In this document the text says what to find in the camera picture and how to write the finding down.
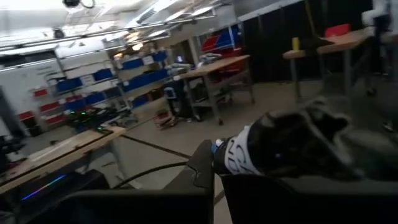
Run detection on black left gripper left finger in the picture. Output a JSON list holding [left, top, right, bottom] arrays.
[[51, 139, 215, 224]]

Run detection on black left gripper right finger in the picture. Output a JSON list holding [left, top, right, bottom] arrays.
[[220, 173, 398, 224]]

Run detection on black work glove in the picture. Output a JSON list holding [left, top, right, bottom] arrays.
[[212, 98, 368, 182]]

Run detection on black computer tower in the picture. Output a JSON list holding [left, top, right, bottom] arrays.
[[12, 169, 111, 215]]

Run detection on background wooden station table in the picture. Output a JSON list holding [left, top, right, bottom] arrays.
[[0, 126, 127, 194]]

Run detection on blue storage bins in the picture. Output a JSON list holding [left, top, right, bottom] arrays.
[[55, 51, 170, 110]]

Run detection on red small shelf bins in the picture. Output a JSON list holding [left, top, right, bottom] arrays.
[[18, 88, 82, 125]]

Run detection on grey blue rolled tube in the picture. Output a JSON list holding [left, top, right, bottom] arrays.
[[165, 62, 194, 73], [201, 52, 223, 63]]

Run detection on small round wooden table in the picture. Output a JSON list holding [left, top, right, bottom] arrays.
[[282, 49, 308, 102]]

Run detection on wooden workbench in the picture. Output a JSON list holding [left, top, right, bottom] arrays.
[[179, 54, 256, 126]]

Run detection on wooden table with metal legs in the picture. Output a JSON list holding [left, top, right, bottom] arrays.
[[317, 27, 377, 97]]

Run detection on black partition curtain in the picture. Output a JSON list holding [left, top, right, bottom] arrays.
[[241, 0, 374, 83]]

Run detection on red plastic bin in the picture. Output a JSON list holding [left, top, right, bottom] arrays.
[[324, 23, 352, 39]]

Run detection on black ceiling fixture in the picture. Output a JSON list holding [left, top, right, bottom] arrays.
[[52, 27, 67, 40]]

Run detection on person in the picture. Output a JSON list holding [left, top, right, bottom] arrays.
[[360, 0, 398, 131]]

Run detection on black camera cable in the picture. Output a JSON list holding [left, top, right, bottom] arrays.
[[111, 161, 189, 190]]

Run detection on black mounted camera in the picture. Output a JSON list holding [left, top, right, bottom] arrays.
[[62, 0, 96, 9]]

